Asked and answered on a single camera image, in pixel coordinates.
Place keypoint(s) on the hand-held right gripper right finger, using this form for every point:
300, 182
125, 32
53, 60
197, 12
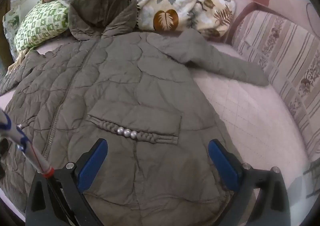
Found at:
222, 163

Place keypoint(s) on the green white patterned pillow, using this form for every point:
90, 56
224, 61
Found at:
42, 24

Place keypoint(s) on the pale green patterned cushion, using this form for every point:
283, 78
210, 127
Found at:
10, 28

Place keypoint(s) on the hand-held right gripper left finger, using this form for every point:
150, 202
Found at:
92, 163

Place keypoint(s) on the beige crumpled cloth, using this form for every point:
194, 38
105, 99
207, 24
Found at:
17, 62

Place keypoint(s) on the floral leaf print blanket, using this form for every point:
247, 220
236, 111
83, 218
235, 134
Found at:
175, 3

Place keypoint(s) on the grey quilted comforter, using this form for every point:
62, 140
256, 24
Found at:
120, 95

